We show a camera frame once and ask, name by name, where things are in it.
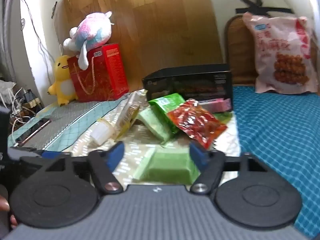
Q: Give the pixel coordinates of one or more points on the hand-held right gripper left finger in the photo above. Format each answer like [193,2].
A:
[115,155]

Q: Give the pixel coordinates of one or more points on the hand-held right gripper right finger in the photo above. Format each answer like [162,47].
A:
[197,155]

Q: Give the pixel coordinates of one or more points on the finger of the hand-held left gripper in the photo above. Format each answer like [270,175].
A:
[25,152]

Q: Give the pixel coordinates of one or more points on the pale green snack packet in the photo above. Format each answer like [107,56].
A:
[170,166]

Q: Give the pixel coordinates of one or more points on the red snack packet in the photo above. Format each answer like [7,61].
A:
[197,122]

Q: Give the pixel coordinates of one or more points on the black cardboard box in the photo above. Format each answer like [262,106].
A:
[190,80]

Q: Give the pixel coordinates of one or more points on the person's left hand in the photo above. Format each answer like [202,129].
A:
[5,205]

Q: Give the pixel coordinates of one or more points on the black smartphone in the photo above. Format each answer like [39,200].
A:
[32,131]

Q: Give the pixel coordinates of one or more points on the small white bottle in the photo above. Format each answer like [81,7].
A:
[101,131]

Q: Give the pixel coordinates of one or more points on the power strip with chargers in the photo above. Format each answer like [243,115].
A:
[25,100]

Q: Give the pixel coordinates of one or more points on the yellow snack packet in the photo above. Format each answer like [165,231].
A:
[130,115]

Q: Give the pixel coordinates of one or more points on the light green snack packet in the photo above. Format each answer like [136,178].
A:
[152,125]

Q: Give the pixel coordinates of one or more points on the pink small box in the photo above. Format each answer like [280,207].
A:
[217,105]

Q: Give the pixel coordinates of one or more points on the patterned beige and teal mat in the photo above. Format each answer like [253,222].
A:
[75,120]

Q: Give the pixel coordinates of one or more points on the bright green snack packet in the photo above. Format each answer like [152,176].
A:
[165,107]

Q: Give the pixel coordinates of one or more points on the yellow plush duck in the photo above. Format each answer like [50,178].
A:
[62,80]

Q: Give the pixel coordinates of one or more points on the red gift bag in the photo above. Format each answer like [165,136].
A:
[105,77]

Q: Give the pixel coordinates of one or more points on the blue checked blanket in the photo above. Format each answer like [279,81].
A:
[275,130]

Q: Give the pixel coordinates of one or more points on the grey curtain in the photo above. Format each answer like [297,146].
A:
[7,30]

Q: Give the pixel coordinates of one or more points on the wicker chair back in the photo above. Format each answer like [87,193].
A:
[240,52]

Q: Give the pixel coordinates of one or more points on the pink and blue plush toy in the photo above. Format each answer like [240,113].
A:
[92,32]

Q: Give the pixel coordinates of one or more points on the large pink snack bag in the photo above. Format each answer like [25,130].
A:
[280,55]

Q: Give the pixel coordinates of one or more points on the wooden board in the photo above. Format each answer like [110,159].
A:
[160,25]

